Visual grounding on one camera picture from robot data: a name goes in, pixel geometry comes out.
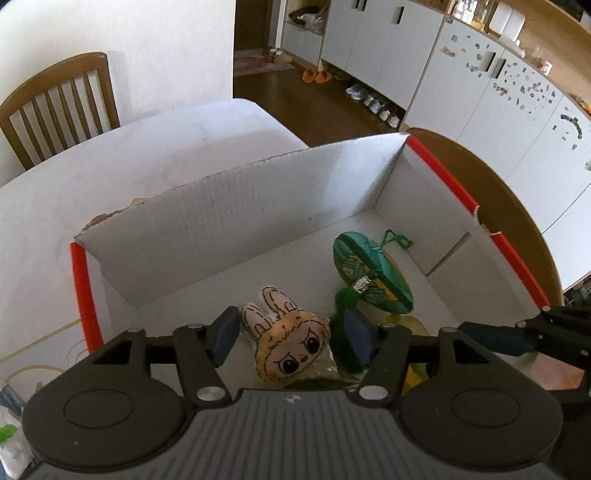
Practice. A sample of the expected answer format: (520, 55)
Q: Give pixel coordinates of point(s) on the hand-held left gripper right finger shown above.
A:
(360, 334)

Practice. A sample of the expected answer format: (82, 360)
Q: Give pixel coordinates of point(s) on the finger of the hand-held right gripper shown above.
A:
(494, 339)

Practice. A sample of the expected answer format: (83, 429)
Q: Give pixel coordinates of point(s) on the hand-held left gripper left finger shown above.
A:
(225, 334)

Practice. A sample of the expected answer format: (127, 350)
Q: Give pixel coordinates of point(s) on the green embroidered tassel sachet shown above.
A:
(369, 272)

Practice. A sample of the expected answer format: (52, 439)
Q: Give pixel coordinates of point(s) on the red cardboard box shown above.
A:
(231, 221)

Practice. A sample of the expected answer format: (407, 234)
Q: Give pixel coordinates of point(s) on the white wet wipes packet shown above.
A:
(9, 434)

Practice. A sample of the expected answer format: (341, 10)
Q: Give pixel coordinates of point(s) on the wooden slat-back chair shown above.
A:
(55, 69)
(508, 194)

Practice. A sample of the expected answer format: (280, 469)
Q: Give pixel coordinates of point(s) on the white stickered cabinet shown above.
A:
(508, 115)

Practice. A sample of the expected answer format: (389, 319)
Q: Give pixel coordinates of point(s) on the row of white sneakers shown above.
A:
(374, 104)

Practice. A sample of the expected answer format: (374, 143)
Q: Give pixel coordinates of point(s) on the orange slipper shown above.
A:
(308, 74)
(323, 77)

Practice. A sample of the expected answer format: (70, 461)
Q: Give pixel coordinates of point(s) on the patterned door mat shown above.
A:
(256, 62)

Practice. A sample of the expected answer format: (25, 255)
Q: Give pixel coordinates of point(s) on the beige slipper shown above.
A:
(285, 57)
(275, 53)

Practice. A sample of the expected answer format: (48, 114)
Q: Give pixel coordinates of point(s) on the grey door cabinet unit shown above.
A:
(369, 37)

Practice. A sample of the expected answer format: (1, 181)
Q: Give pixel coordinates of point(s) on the clear bag on shoe shelf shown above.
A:
(307, 18)

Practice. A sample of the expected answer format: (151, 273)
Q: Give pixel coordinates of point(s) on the white storage container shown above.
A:
(505, 18)

